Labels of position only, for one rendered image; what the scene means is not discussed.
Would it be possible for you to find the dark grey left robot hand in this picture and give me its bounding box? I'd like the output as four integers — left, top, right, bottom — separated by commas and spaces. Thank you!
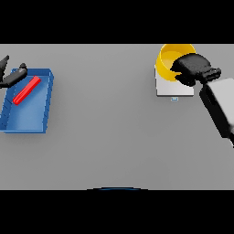
0, 55, 28, 90

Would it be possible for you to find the red beaker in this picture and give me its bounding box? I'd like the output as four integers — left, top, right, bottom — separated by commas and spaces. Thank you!
12, 75, 42, 106

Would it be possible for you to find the yellow bowl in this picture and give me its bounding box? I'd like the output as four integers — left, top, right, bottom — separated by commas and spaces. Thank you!
155, 44, 197, 82

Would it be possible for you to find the blue tray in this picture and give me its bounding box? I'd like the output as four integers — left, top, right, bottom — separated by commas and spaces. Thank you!
0, 68, 55, 134

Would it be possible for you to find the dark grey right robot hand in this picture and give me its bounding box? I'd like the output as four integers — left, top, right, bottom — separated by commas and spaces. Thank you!
169, 53, 222, 88

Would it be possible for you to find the pale square measuring scale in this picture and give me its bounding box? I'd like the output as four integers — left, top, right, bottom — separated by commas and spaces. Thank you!
154, 64, 195, 101

